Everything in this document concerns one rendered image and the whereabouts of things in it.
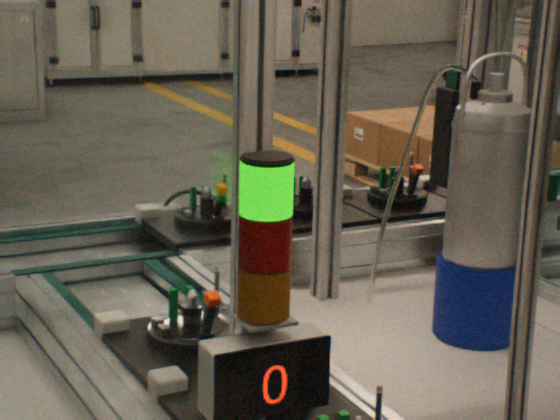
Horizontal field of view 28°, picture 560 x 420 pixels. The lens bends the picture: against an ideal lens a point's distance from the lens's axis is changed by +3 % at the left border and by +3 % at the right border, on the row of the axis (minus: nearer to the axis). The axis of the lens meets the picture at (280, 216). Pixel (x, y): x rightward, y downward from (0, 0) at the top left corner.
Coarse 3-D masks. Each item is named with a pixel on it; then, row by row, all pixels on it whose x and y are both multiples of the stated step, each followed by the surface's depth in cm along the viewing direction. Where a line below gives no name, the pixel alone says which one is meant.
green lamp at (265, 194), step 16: (240, 176) 98; (256, 176) 96; (272, 176) 96; (288, 176) 97; (240, 192) 98; (256, 192) 97; (272, 192) 97; (288, 192) 98; (240, 208) 99; (256, 208) 97; (272, 208) 97; (288, 208) 98
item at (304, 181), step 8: (304, 176) 248; (304, 184) 244; (304, 192) 244; (296, 200) 247; (304, 200) 244; (312, 200) 247; (296, 208) 240; (304, 208) 241; (312, 208) 241; (344, 208) 249; (352, 208) 249; (296, 216) 240; (304, 216) 239; (312, 216) 239; (344, 216) 242; (352, 216) 243; (360, 216) 243; (368, 216) 243; (296, 224) 235; (304, 224) 235; (344, 224) 238; (352, 224) 239; (360, 224) 240; (368, 224) 240; (296, 232) 232
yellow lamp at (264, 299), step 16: (240, 272) 100; (288, 272) 100; (240, 288) 101; (256, 288) 99; (272, 288) 99; (288, 288) 101; (240, 304) 101; (256, 304) 100; (272, 304) 100; (288, 304) 101; (256, 320) 100; (272, 320) 100
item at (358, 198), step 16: (384, 176) 258; (416, 176) 248; (352, 192) 263; (368, 192) 256; (384, 192) 252; (400, 192) 255; (416, 192) 257; (368, 208) 249; (384, 208) 250; (400, 208) 250; (416, 208) 251; (432, 208) 251
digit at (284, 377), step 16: (272, 352) 101; (288, 352) 102; (256, 368) 101; (272, 368) 101; (288, 368) 102; (256, 384) 101; (272, 384) 102; (288, 384) 103; (256, 400) 102; (272, 400) 102; (288, 400) 103
